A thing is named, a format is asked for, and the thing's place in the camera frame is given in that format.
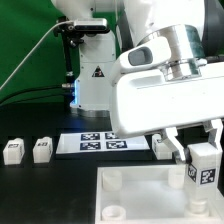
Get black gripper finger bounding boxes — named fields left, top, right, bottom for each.
left=203, top=119, right=223, bottom=145
left=161, top=127, right=188, bottom=164

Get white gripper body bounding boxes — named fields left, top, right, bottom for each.
left=110, top=37, right=224, bottom=138

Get white square tabletop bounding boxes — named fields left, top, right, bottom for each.
left=95, top=165, right=224, bottom=224

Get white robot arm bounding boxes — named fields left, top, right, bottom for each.
left=110, top=0, right=224, bottom=162

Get white board with tags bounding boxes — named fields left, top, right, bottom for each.
left=56, top=131, right=149, bottom=155

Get silver camera on mount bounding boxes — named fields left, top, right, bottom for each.
left=68, top=18, right=109, bottom=34

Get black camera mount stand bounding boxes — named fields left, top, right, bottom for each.
left=53, top=16, right=84, bottom=85

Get white camera cable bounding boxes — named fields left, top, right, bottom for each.
left=0, top=20, right=73, bottom=92

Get black cables on table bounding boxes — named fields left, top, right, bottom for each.
left=0, top=83, right=76, bottom=107

